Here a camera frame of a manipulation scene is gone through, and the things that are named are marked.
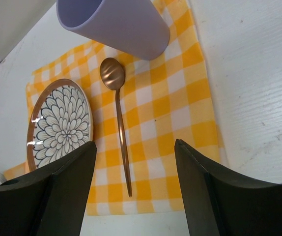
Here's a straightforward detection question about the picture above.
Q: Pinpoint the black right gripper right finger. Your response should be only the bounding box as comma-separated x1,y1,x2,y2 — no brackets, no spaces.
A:
174,140,282,236

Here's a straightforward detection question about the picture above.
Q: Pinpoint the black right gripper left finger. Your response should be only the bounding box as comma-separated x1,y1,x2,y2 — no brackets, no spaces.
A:
0,141,97,236

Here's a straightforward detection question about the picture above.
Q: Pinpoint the patterned ceramic plate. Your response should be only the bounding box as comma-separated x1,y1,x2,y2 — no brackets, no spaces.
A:
27,79,93,171

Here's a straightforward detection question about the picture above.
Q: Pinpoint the yellow white checkered cloth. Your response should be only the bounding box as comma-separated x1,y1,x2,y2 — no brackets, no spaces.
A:
3,0,226,217

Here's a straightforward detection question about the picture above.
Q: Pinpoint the copper spoon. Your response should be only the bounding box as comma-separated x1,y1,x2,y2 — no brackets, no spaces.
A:
100,58,132,197

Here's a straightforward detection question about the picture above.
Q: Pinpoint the lavender paper cup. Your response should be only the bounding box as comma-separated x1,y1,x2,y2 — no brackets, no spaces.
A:
56,0,170,60

